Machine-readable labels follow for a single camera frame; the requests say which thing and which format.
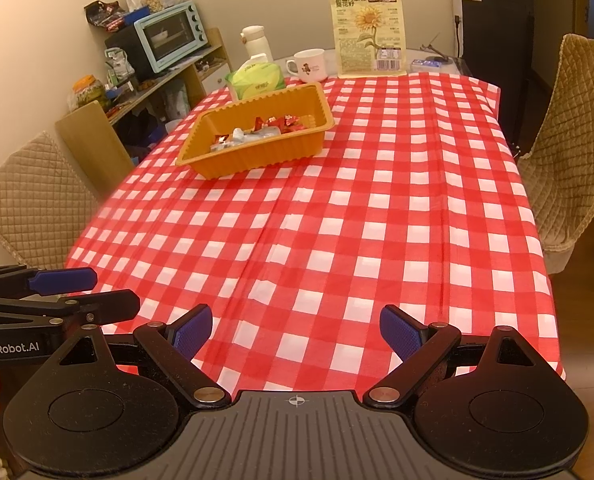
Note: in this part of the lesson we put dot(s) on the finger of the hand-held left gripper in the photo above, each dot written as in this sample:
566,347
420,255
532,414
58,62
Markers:
64,281
107,307

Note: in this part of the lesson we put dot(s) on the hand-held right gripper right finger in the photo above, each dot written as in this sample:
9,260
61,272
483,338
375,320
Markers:
399,331

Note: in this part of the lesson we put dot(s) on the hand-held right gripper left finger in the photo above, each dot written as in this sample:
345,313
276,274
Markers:
194,329

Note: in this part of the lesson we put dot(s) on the orange plastic tray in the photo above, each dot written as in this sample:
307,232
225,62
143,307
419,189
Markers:
257,157

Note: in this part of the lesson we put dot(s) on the clear packet with dark contents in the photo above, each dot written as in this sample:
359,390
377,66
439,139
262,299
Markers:
223,147

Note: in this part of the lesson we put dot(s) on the silver foil packet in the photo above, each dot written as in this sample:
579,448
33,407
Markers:
257,135

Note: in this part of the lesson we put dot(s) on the red snack packet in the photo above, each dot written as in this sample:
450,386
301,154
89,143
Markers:
266,123

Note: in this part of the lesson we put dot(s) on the chair with beige quilted cover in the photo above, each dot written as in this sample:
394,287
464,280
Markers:
32,200

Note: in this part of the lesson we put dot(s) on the wooden shelf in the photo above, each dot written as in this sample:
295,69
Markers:
94,147

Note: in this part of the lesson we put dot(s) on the jar with orange lid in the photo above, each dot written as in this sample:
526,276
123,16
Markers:
89,94

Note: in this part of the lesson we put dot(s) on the white and green bag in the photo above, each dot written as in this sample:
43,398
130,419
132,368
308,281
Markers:
119,67

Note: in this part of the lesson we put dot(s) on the chair with tan quilted cover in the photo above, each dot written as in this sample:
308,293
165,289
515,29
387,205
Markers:
572,150

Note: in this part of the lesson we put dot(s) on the green tissue pack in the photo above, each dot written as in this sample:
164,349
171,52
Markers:
254,82

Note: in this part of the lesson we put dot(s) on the light blue toaster oven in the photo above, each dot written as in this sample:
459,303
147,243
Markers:
172,37

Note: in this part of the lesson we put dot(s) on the blue wrapped pack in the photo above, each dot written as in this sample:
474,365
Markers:
429,65

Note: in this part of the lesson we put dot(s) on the dark snack bag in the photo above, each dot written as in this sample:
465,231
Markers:
104,15

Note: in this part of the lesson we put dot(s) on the white mug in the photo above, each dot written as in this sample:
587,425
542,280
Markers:
311,66

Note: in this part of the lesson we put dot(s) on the white thermos bottle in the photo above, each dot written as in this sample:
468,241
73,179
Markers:
256,44

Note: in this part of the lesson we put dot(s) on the sunflower seed bag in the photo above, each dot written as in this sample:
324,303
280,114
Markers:
369,32

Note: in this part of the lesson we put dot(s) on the black refrigerator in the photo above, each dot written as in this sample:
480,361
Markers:
497,45

